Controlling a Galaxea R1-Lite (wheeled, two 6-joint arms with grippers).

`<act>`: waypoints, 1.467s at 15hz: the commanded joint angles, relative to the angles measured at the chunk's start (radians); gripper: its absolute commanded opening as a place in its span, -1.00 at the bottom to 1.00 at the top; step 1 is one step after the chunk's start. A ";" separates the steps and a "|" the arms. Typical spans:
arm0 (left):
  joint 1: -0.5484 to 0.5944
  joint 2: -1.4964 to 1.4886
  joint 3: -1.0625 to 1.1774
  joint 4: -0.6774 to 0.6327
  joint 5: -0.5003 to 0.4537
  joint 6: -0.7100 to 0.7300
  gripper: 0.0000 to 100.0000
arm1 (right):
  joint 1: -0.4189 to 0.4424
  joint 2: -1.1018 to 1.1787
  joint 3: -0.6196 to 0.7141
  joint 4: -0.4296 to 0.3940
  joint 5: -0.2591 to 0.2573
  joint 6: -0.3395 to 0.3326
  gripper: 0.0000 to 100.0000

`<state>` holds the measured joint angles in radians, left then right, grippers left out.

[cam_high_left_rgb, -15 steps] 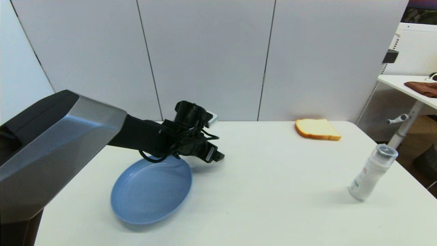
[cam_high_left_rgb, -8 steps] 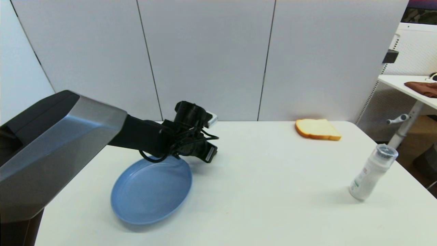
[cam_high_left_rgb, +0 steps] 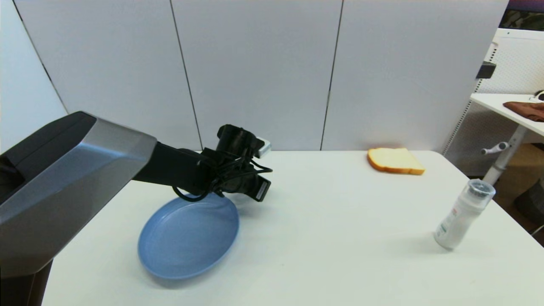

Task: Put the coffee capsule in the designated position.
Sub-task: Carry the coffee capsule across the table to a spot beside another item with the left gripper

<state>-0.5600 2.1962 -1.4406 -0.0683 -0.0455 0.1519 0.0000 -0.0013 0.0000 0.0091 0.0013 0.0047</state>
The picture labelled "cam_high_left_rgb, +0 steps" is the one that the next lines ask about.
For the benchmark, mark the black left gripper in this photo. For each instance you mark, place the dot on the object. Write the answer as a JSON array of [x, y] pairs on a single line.
[[240, 183]]

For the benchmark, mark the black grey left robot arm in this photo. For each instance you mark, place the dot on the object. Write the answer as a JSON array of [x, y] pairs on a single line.
[[68, 178]]

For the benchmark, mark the blue plastic plate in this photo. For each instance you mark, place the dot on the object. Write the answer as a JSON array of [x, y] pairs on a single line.
[[187, 238]]

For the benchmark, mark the white toast bread slice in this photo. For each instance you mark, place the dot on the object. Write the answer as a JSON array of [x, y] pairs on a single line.
[[394, 159]]

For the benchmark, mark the white plastic bottle clear cap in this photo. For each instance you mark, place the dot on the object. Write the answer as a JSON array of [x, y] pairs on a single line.
[[462, 214]]

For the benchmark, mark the white height-adjustable desk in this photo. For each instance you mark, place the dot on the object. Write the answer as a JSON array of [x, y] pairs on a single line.
[[497, 102]]

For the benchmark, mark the black clamp box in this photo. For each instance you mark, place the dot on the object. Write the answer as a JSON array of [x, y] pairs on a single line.
[[485, 70]]

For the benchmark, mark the brown cardboard box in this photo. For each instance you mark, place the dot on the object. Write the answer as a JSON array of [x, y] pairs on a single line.
[[525, 158]]

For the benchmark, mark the black floor object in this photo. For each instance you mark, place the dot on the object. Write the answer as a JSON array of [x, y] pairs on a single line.
[[532, 204]]

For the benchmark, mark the brown cloth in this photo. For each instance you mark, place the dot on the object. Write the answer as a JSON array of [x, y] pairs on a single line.
[[529, 110]]

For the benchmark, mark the white perforated panel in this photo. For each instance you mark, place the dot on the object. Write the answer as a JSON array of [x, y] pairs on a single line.
[[516, 63]]

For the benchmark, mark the small black white object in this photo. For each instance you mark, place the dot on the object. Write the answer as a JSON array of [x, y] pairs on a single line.
[[540, 95]]

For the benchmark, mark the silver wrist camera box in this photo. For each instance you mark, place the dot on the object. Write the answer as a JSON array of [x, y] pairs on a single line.
[[264, 148]]

